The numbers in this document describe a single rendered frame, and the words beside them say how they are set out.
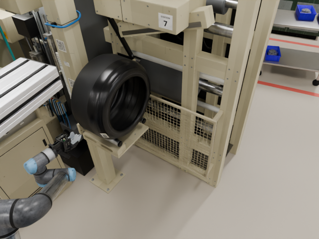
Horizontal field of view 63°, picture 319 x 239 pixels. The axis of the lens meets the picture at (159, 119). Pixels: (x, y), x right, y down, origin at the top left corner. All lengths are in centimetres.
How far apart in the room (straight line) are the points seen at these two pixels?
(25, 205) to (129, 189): 161
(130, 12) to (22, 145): 129
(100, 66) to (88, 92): 18
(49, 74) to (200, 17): 116
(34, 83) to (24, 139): 177
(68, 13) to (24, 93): 129
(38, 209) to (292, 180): 241
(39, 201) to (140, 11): 109
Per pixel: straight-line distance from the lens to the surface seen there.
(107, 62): 166
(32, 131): 224
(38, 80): 48
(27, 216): 122
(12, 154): 223
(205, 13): 153
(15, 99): 46
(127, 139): 202
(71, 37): 177
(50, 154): 156
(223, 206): 264
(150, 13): 154
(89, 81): 162
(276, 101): 388
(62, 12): 170
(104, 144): 194
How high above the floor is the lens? 227
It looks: 43 degrees down
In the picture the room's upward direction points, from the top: 2 degrees counter-clockwise
